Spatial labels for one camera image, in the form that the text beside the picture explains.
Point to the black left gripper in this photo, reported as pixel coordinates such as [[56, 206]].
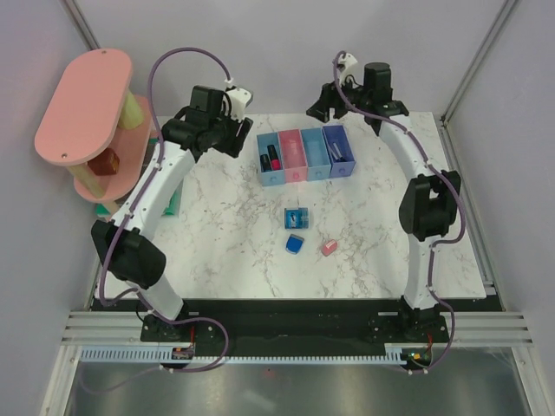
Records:
[[233, 146]]

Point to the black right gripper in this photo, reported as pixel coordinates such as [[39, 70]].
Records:
[[329, 99]]

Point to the white blue marker pen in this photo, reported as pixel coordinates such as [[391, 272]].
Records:
[[336, 153]]

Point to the black blue highlighter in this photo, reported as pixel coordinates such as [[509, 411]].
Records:
[[265, 163]]

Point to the black pink highlighter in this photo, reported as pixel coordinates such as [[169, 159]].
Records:
[[274, 159]]

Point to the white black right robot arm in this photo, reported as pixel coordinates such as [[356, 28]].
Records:
[[429, 207]]

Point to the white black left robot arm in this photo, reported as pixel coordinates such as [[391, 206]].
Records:
[[125, 243]]

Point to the purple drawer bin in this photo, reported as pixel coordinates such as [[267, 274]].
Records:
[[337, 133]]

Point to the stack of books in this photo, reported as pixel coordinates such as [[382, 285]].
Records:
[[173, 206]]

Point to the sky blue drawer bin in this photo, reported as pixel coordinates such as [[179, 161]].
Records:
[[318, 160]]

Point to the light blue drawer bin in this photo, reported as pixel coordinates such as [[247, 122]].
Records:
[[271, 169]]

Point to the pink drawer bin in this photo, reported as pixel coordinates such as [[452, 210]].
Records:
[[293, 156]]

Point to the brown block on shelf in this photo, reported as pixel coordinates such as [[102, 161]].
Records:
[[106, 163]]

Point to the pink tiered wooden shelf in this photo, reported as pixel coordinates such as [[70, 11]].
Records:
[[92, 109]]

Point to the blue round tape jar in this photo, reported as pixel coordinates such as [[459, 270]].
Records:
[[296, 218]]

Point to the blue pencil sharpener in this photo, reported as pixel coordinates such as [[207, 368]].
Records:
[[294, 244]]

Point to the pink eraser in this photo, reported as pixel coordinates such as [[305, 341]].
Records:
[[329, 247]]

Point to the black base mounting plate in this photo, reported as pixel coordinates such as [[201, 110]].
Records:
[[294, 327]]

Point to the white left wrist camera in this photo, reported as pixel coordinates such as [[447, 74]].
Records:
[[240, 99]]

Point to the white slotted cable duct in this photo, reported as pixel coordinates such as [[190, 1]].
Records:
[[175, 355]]

